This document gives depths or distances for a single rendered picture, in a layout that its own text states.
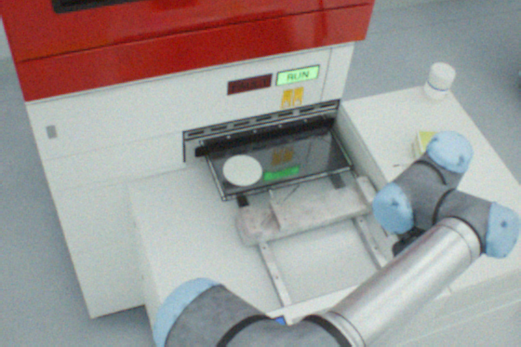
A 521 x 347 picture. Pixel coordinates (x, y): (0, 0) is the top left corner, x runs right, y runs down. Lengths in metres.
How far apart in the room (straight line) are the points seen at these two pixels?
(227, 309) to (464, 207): 0.37
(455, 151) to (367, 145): 0.66
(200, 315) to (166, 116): 0.88
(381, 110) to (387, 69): 1.65
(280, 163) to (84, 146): 0.51
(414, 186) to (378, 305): 0.27
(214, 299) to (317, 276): 0.82
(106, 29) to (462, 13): 3.00
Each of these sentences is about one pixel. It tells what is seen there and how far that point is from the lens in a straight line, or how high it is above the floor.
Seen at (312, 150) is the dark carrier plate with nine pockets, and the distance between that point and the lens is 1.70.
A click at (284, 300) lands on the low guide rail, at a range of 1.49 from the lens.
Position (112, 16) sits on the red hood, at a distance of 1.26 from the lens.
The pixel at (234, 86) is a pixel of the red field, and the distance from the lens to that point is 1.55.
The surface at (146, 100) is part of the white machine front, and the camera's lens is 1.50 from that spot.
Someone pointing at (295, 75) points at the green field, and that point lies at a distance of 1.60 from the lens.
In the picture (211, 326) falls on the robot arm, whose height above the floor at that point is 1.50.
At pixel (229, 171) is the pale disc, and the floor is 0.90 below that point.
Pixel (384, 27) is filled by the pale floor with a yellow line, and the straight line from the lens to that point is 3.68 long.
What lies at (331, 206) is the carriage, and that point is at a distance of 1.62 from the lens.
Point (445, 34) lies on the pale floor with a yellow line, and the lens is 3.77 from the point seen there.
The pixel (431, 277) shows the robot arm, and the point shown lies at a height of 1.50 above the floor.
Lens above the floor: 2.17
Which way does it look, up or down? 49 degrees down
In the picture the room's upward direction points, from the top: 8 degrees clockwise
